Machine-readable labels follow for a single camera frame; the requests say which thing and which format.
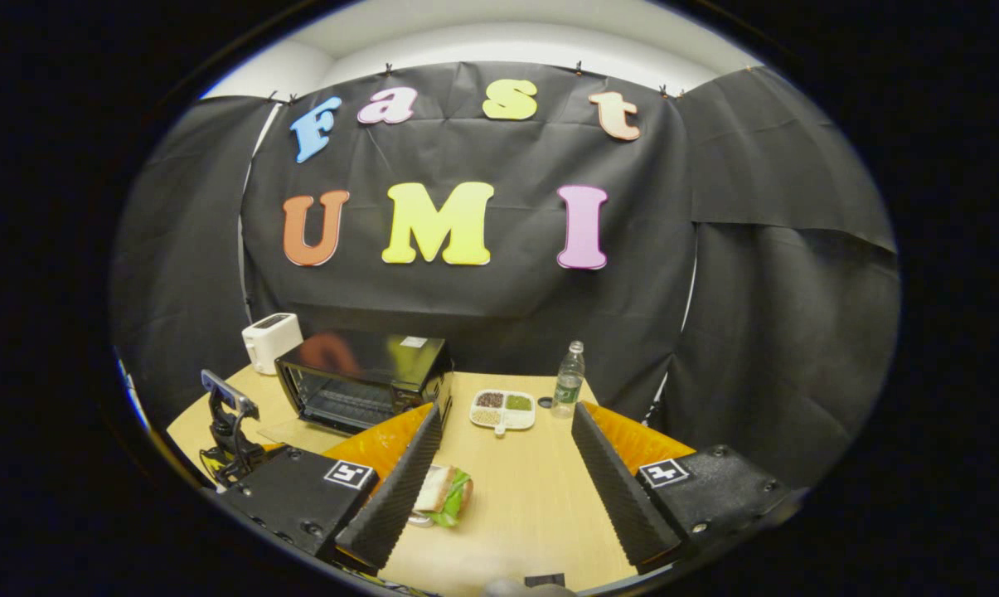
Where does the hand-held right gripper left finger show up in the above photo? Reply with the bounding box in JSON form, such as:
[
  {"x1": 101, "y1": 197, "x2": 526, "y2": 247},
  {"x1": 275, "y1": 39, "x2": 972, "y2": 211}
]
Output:
[{"x1": 217, "y1": 404, "x2": 444, "y2": 573}]

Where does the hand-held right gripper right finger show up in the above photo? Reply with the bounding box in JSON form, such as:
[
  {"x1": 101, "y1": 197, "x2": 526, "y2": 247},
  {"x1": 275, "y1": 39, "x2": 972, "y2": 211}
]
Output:
[{"x1": 571, "y1": 401, "x2": 798, "y2": 573}]

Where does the lettuce sandwich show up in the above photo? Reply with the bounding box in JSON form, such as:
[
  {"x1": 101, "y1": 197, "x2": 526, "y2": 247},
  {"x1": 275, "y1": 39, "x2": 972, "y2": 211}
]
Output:
[{"x1": 414, "y1": 464, "x2": 473, "y2": 529}]

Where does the black electric oven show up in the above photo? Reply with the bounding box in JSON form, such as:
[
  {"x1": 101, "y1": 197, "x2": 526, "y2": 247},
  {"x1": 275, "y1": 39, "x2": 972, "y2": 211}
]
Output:
[{"x1": 257, "y1": 330, "x2": 455, "y2": 444}]

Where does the white toaster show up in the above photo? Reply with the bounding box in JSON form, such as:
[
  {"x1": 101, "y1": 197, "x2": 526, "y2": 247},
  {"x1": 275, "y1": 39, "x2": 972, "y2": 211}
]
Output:
[{"x1": 241, "y1": 313, "x2": 304, "y2": 376}]

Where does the clear plastic water bottle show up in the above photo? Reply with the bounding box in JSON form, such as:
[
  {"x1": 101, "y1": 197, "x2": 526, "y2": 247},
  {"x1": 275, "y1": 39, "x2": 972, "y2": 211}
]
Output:
[{"x1": 550, "y1": 340, "x2": 586, "y2": 419}]

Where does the white divided tray with beans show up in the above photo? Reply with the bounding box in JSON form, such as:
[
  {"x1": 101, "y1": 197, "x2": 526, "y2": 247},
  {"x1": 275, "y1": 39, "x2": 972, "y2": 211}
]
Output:
[{"x1": 469, "y1": 389, "x2": 536, "y2": 437}]

